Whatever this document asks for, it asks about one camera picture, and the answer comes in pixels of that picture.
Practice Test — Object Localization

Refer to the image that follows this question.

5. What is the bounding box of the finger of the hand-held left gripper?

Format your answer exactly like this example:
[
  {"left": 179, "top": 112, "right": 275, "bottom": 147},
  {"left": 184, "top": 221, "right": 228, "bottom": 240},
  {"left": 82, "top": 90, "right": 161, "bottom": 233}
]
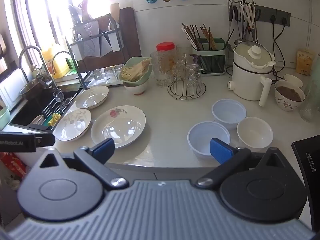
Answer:
[{"left": 34, "top": 134, "right": 56, "bottom": 147}]

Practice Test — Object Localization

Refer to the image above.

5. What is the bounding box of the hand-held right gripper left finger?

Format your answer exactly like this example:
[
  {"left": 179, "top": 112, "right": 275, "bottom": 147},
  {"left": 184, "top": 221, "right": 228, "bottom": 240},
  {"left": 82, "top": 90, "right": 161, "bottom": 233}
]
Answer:
[{"left": 32, "top": 138, "right": 130, "bottom": 190}]

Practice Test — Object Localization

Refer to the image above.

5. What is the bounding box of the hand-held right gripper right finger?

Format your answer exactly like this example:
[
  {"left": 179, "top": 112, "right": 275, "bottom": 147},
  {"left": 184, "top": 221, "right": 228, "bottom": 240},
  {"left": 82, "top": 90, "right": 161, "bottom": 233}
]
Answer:
[{"left": 195, "top": 137, "right": 296, "bottom": 188}]

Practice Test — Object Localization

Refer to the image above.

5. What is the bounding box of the pale blue plastic bowl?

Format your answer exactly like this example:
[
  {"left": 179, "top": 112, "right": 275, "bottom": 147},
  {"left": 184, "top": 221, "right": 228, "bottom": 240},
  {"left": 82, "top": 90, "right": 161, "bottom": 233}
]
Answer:
[
  {"left": 187, "top": 122, "right": 231, "bottom": 159},
  {"left": 212, "top": 99, "right": 247, "bottom": 131}
]

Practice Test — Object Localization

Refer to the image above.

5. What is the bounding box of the leaf print dark rim plate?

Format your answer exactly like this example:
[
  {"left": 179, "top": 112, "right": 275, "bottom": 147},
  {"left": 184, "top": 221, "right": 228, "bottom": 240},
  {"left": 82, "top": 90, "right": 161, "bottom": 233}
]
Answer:
[{"left": 54, "top": 109, "right": 92, "bottom": 141}]

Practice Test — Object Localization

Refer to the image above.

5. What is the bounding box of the large rose print plate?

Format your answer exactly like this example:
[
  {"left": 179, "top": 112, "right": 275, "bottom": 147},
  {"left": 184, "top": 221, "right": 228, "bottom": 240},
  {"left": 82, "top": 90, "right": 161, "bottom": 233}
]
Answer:
[{"left": 91, "top": 105, "right": 147, "bottom": 149}]

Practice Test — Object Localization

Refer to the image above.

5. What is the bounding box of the white ceramic bowl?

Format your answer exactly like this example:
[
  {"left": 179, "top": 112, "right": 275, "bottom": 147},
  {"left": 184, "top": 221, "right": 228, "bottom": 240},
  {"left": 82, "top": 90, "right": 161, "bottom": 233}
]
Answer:
[{"left": 236, "top": 117, "right": 274, "bottom": 149}]

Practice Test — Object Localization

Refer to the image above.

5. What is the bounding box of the gold rim white plate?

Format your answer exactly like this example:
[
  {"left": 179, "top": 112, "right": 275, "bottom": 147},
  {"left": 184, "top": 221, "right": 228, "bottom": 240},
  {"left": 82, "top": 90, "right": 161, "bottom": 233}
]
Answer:
[{"left": 75, "top": 85, "right": 110, "bottom": 110}]

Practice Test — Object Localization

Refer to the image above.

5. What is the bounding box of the yellow sponge cloth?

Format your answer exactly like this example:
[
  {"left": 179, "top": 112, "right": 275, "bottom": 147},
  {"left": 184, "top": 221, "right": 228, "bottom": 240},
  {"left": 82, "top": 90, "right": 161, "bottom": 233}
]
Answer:
[{"left": 49, "top": 113, "right": 61, "bottom": 127}]

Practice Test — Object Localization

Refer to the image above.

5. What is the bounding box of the red plastic bag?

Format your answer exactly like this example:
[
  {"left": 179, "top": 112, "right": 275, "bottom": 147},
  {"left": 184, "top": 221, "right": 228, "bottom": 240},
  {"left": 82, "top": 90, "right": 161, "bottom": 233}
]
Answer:
[{"left": 0, "top": 152, "right": 27, "bottom": 182}]

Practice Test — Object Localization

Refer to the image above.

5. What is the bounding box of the green plastic container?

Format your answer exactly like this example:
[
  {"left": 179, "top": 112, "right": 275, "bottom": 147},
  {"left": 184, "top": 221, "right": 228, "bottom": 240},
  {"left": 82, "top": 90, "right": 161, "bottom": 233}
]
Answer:
[{"left": 0, "top": 106, "right": 11, "bottom": 126}]

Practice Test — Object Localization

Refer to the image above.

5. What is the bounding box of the black sink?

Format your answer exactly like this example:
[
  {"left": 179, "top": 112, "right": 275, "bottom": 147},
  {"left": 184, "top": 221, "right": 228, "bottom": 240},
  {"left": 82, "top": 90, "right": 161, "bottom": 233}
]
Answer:
[{"left": 10, "top": 85, "right": 83, "bottom": 132}]

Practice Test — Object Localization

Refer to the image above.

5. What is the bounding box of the black roll-up drain rack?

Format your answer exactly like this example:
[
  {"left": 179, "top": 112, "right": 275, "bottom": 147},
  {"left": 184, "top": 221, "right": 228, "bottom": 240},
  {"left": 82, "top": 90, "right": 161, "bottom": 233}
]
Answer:
[{"left": 41, "top": 94, "right": 76, "bottom": 121}]

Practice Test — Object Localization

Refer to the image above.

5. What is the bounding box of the wine glass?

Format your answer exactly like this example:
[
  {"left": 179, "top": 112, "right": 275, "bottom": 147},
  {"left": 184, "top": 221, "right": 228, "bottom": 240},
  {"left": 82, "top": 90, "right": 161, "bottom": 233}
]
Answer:
[{"left": 53, "top": 89, "right": 64, "bottom": 103}]

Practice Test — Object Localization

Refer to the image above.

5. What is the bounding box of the steel pot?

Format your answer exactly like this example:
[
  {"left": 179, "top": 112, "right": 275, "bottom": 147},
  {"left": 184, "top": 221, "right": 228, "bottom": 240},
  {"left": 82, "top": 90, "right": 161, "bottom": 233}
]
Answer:
[{"left": 19, "top": 78, "right": 51, "bottom": 99}]

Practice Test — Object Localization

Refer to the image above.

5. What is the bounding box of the white countertop appliance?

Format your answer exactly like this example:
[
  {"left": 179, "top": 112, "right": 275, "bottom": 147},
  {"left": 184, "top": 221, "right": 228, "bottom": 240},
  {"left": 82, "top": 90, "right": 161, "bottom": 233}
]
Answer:
[{"left": 0, "top": 71, "right": 27, "bottom": 112}]

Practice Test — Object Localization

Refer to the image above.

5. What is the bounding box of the metal tray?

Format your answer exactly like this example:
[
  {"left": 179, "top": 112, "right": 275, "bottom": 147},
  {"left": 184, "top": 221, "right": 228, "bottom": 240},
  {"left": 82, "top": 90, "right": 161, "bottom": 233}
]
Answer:
[{"left": 87, "top": 67, "right": 126, "bottom": 88}]

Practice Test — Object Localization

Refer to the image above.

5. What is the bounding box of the white bowl red foot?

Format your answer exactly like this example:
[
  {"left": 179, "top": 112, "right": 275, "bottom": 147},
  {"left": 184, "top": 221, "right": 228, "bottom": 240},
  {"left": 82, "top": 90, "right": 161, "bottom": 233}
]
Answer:
[{"left": 124, "top": 78, "right": 149, "bottom": 95}]

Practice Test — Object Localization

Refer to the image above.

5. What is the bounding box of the white electric cooking pot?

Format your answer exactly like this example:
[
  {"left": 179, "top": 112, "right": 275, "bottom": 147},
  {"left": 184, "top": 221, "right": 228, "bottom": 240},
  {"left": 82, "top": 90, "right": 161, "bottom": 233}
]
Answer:
[{"left": 227, "top": 41, "right": 276, "bottom": 107}]

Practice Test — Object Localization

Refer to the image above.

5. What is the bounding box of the yellow oil bottle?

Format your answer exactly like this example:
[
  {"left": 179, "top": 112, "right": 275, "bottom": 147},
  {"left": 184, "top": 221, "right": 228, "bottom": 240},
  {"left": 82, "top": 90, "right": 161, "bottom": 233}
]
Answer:
[{"left": 41, "top": 44, "right": 70, "bottom": 79}]

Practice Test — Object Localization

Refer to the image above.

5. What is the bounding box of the floral print bowl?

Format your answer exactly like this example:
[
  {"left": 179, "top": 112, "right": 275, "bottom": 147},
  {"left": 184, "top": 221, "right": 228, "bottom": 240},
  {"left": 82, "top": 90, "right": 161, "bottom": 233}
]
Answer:
[{"left": 274, "top": 80, "right": 306, "bottom": 112}]

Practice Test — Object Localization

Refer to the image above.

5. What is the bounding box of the enoki mushroom bundle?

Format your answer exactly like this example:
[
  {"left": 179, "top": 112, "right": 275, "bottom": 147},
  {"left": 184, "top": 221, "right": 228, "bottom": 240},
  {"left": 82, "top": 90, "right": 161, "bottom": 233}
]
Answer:
[{"left": 121, "top": 59, "right": 151, "bottom": 82}]

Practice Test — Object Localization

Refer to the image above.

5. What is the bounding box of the small chrome faucet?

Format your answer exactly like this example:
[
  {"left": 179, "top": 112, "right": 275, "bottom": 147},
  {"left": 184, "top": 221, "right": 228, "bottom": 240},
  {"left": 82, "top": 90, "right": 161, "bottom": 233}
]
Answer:
[{"left": 52, "top": 51, "right": 73, "bottom": 76}]

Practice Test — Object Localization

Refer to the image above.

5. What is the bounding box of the tall clear glass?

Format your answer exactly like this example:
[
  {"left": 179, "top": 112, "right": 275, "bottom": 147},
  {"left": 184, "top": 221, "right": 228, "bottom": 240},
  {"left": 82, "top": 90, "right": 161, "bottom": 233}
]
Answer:
[
  {"left": 150, "top": 51, "right": 173, "bottom": 88},
  {"left": 176, "top": 45, "right": 192, "bottom": 61}
]

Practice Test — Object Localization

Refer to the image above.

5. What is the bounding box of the green bowl with noodles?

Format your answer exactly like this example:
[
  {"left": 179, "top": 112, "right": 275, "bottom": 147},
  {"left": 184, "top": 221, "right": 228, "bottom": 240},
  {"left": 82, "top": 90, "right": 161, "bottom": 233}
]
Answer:
[{"left": 119, "top": 56, "right": 152, "bottom": 83}]

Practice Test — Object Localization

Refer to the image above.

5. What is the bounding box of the black induction cooker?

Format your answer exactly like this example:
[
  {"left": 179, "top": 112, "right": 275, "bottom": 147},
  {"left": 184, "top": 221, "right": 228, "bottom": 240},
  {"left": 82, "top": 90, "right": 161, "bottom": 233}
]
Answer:
[{"left": 291, "top": 135, "right": 320, "bottom": 233}]

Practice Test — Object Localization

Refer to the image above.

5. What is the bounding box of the tall chrome faucet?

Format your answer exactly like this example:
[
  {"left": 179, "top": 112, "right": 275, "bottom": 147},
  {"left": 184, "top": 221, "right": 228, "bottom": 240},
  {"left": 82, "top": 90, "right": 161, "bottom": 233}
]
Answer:
[{"left": 19, "top": 45, "right": 54, "bottom": 90}]

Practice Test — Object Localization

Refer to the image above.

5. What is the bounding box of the clear glass cup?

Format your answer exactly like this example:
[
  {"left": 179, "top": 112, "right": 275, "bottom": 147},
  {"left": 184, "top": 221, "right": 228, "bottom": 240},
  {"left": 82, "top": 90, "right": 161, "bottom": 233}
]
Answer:
[{"left": 172, "top": 56, "right": 188, "bottom": 79}]

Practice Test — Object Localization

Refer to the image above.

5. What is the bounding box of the green chopstick holder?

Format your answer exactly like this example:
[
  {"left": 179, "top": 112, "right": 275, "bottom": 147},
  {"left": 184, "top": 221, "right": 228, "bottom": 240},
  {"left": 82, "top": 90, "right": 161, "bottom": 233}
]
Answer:
[{"left": 192, "top": 38, "right": 227, "bottom": 76}]

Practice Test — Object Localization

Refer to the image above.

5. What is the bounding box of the black kitchen rack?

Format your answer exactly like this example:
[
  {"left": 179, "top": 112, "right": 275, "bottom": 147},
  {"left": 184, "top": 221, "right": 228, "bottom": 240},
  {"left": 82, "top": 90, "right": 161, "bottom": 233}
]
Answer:
[{"left": 65, "top": 15, "right": 125, "bottom": 91}]

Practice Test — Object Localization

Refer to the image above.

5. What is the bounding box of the tall textured glass cup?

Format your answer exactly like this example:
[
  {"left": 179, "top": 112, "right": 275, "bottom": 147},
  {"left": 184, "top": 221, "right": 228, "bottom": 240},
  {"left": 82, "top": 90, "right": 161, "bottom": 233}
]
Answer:
[{"left": 300, "top": 79, "right": 320, "bottom": 123}]

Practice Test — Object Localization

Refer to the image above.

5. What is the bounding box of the small white bowl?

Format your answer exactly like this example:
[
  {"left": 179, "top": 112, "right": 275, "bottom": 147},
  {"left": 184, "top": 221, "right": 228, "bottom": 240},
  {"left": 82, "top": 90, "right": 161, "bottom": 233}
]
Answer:
[{"left": 284, "top": 74, "right": 304, "bottom": 88}]

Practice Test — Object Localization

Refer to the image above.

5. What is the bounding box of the glass pot lid white knob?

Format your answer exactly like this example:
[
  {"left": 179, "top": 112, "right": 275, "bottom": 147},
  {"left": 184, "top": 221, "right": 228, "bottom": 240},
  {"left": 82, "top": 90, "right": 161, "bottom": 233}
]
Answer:
[{"left": 235, "top": 41, "right": 272, "bottom": 67}]

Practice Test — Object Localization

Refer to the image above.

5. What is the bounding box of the metal ladle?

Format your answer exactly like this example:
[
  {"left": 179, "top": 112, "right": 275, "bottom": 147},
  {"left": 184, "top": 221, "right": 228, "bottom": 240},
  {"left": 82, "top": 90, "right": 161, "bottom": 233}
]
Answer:
[{"left": 234, "top": 6, "right": 243, "bottom": 46}]

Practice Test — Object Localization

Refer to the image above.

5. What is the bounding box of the hammered steel cleaver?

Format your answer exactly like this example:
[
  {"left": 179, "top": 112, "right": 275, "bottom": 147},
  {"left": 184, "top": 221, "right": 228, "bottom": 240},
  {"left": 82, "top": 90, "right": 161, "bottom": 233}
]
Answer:
[{"left": 82, "top": 21, "right": 101, "bottom": 57}]

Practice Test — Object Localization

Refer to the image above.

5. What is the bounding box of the red lid plastic jar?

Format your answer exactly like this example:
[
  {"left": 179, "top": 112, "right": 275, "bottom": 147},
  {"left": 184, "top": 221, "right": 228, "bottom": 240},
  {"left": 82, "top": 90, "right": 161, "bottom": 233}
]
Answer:
[{"left": 156, "top": 42, "right": 175, "bottom": 67}]

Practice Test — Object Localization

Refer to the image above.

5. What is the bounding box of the bundle of chopsticks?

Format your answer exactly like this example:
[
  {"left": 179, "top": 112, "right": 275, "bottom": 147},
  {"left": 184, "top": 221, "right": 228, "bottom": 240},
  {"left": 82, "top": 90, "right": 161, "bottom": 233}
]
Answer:
[{"left": 181, "top": 23, "right": 217, "bottom": 51}]

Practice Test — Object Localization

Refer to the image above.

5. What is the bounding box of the brown wooden cutting board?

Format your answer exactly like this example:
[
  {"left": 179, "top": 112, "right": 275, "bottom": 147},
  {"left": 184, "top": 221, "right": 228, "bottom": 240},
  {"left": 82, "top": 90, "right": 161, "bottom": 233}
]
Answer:
[{"left": 119, "top": 7, "right": 142, "bottom": 60}]

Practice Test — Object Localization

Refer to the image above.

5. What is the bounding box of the yellow paper packet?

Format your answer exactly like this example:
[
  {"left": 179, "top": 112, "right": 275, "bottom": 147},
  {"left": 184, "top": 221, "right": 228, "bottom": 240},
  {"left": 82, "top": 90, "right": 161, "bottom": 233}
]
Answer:
[{"left": 297, "top": 49, "right": 316, "bottom": 77}]

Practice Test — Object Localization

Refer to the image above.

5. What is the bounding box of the window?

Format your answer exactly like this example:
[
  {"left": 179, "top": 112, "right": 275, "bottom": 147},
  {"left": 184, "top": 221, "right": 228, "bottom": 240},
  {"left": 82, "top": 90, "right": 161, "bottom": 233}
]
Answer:
[{"left": 11, "top": 0, "right": 84, "bottom": 64}]

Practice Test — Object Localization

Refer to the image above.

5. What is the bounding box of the metal utensil hook rack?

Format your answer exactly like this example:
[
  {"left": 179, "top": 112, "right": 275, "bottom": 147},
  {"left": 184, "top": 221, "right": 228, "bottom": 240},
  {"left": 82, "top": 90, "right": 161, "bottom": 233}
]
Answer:
[{"left": 229, "top": 0, "right": 257, "bottom": 7}]

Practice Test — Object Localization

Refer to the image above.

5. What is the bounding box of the wire cup rack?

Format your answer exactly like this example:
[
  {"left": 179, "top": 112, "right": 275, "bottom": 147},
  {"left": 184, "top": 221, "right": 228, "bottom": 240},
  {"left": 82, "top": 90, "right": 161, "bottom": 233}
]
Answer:
[{"left": 167, "top": 52, "right": 207, "bottom": 101}]

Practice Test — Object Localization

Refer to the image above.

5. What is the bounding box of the black handled utensil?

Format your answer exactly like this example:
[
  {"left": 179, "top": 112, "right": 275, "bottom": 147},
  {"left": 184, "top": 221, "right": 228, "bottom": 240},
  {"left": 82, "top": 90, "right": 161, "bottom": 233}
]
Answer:
[{"left": 229, "top": 4, "right": 238, "bottom": 22}]

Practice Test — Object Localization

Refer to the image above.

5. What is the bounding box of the black power cable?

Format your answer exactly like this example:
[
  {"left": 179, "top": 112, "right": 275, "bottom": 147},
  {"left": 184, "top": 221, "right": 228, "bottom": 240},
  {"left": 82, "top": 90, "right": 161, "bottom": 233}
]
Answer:
[
  {"left": 272, "top": 17, "right": 288, "bottom": 55},
  {"left": 269, "top": 15, "right": 287, "bottom": 77}
]

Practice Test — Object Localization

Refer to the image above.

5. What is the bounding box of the dark wall power strip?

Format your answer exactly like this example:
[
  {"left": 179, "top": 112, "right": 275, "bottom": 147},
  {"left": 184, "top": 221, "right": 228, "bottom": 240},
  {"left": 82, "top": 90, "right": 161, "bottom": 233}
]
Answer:
[{"left": 255, "top": 5, "right": 291, "bottom": 27}]

